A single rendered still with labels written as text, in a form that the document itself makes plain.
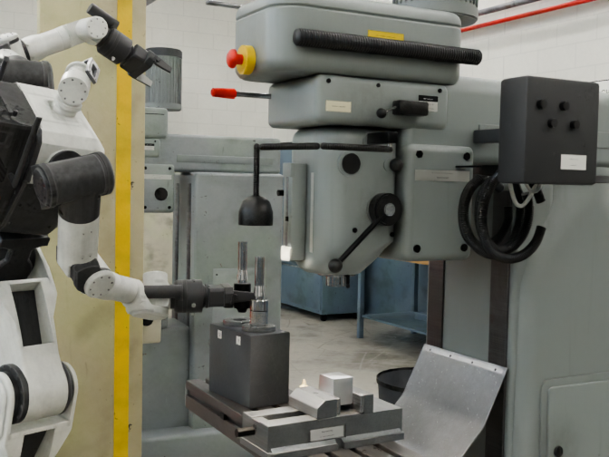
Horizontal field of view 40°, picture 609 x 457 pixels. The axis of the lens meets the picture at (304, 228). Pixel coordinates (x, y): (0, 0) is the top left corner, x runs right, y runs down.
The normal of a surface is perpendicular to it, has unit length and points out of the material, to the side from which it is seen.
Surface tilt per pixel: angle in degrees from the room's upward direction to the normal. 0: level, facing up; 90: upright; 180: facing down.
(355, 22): 90
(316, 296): 90
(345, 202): 90
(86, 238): 122
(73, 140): 76
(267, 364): 90
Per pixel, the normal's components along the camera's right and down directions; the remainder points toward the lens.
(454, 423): -0.62, -0.69
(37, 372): 0.66, -0.45
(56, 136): 0.66, -0.19
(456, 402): -0.77, -0.46
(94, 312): 0.47, 0.06
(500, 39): -0.88, 0.00
